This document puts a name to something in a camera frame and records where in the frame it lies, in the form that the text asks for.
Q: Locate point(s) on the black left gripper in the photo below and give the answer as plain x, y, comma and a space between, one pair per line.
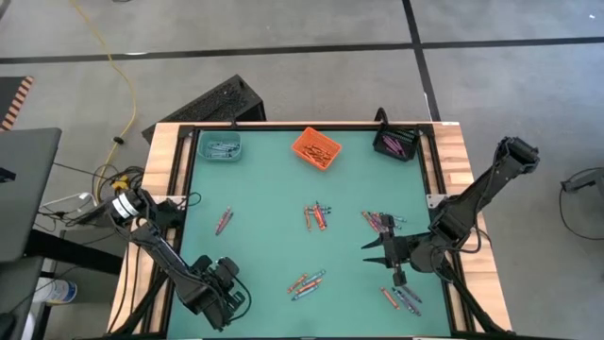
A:
226, 271

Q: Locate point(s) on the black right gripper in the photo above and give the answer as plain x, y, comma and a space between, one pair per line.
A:
398, 250

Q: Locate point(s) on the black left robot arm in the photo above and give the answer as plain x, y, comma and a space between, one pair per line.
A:
165, 257

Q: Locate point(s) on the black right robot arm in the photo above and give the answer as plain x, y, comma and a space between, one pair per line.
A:
472, 198

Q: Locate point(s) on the light wooden table board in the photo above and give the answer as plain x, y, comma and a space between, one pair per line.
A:
453, 160

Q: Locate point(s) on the teal plastic bin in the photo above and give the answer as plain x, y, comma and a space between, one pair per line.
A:
204, 153

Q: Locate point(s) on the black plastic basket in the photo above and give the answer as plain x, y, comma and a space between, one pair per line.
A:
410, 134

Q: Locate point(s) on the orange plastic basket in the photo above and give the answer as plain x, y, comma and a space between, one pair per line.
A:
302, 141

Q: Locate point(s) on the black clamp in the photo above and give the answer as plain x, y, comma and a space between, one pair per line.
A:
232, 124
381, 115

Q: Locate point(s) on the black perforated metal case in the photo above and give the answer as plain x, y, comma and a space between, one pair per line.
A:
212, 106

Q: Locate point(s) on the white blue plastic bottle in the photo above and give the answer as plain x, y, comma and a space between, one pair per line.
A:
59, 292

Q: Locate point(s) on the white power strip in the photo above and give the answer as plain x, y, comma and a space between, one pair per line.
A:
71, 200

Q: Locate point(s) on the black floor tape strip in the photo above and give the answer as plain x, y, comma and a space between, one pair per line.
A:
236, 52
423, 71

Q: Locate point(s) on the dark grey desk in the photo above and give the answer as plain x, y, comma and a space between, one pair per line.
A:
28, 189

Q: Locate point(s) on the grey metal stand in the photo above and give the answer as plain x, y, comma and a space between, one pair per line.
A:
585, 179

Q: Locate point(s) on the black mat orange-striped edge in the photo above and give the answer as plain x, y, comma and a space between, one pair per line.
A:
9, 94

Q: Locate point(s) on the black metal table frame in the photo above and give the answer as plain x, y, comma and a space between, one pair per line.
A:
330, 127

